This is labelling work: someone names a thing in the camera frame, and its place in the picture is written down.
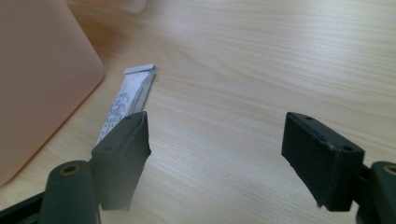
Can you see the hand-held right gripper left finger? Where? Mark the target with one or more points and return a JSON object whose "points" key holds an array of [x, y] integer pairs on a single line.
{"points": [[120, 165]]}

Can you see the white sachet packet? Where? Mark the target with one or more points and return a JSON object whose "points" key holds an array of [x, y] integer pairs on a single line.
{"points": [[129, 98]]}

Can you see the pink plastic container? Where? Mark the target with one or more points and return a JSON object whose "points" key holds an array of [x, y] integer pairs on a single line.
{"points": [[40, 84]]}

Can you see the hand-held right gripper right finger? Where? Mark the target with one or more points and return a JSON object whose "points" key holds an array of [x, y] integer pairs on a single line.
{"points": [[317, 161]]}

